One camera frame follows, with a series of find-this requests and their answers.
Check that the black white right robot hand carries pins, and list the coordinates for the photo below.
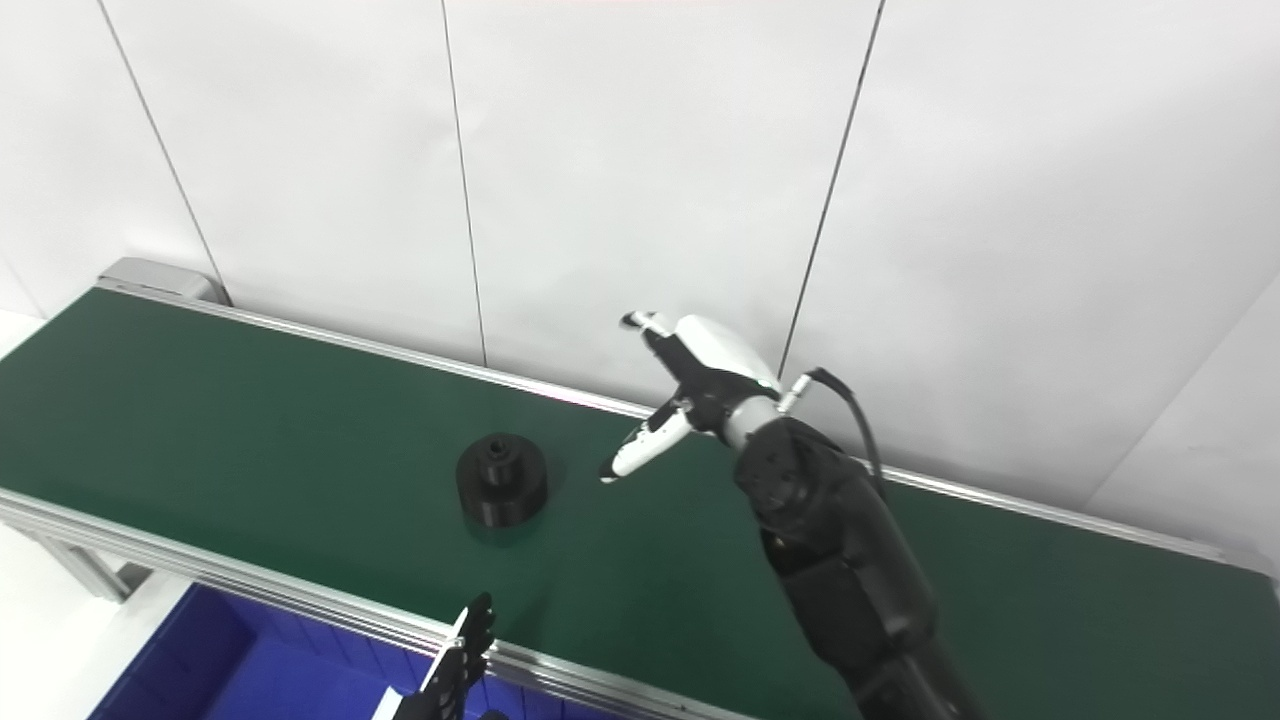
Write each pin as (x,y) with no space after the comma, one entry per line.
(720,375)

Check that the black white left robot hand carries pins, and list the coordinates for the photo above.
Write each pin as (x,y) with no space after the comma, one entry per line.
(465,660)

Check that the black stepped cylinder part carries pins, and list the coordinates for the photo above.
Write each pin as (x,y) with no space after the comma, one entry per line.
(502,485)

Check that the blue bin with white rings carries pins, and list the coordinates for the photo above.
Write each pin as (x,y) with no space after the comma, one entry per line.
(250,670)

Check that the green conveyor belt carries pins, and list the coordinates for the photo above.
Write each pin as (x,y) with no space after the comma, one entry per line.
(250,585)
(300,440)

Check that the aluminium conveyor leg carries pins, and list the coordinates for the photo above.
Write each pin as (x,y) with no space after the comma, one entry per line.
(90,570)

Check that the grey conveyor end cap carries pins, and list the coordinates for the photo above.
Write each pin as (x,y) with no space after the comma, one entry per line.
(160,275)

